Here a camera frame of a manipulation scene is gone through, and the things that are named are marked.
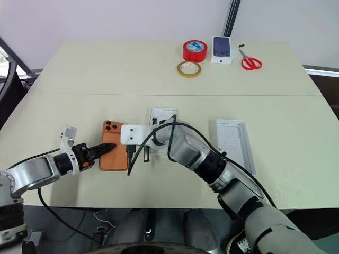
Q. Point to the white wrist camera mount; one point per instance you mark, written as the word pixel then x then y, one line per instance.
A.
pixel 68 138
pixel 133 134

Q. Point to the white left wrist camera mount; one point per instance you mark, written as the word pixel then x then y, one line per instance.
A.
pixel 68 138

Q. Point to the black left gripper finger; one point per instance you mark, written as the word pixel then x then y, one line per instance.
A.
pixel 103 147
pixel 100 154

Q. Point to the white box with phone picture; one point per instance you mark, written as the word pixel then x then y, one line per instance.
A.
pixel 222 50

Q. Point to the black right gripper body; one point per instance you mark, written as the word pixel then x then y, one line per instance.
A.
pixel 137 148

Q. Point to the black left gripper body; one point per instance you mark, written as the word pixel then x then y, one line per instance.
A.
pixel 82 156

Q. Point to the white bar with dark furniture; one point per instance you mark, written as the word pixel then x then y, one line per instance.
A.
pixel 324 82

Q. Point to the red tape roll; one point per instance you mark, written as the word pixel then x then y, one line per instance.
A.
pixel 194 50

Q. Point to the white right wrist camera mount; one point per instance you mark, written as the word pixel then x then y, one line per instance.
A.
pixel 133 134

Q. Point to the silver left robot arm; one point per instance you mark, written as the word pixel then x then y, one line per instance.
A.
pixel 31 172

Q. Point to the small black floor device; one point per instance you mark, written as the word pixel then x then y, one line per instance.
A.
pixel 102 232

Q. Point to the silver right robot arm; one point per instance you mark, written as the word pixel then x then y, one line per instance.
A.
pixel 238 195

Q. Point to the black and white shoe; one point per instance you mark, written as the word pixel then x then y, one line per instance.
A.
pixel 238 243

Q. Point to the dark chair frame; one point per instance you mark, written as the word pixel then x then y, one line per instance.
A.
pixel 12 79

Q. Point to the yellow tape roll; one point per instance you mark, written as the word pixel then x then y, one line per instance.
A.
pixel 189 69

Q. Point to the black wall strip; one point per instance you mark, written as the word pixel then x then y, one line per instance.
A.
pixel 231 17

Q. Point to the white phone box lid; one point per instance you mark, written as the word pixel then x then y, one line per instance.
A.
pixel 235 144

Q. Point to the orange phone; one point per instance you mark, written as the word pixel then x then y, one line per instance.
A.
pixel 114 150

